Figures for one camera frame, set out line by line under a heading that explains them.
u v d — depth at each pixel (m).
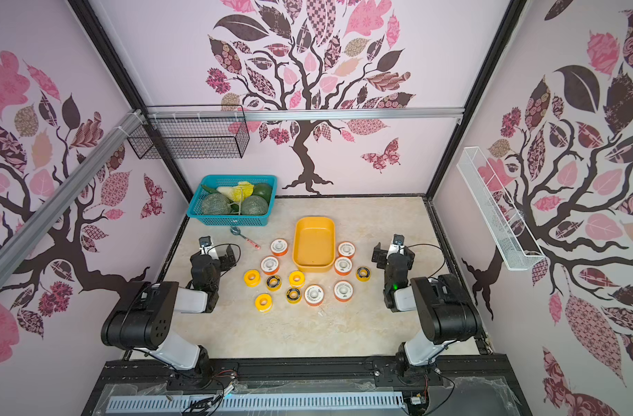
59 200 0.61
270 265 0.96
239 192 1.13
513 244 0.73
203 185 1.14
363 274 0.95
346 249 1.00
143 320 0.46
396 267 0.70
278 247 1.01
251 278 0.93
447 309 0.46
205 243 0.79
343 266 0.95
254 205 1.03
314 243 1.03
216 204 1.03
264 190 1.10
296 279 0.92
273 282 0.92
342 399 0.78
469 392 0.72
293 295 0.89
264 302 0.88
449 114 0.97
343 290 0.90
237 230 1.07
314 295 0.89
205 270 0.71
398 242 0.79
